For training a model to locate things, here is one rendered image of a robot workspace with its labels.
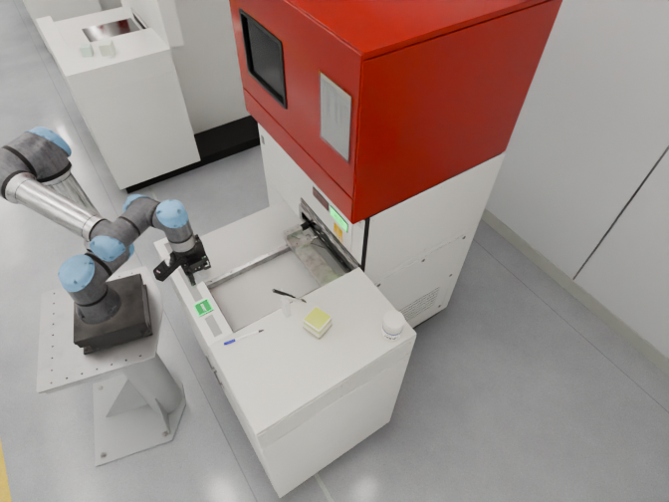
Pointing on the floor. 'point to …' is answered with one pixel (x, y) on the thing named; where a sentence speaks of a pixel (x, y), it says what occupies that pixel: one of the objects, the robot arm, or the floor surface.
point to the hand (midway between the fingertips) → (192, 285)
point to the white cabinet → (320, 424)
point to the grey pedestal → (136, 410)
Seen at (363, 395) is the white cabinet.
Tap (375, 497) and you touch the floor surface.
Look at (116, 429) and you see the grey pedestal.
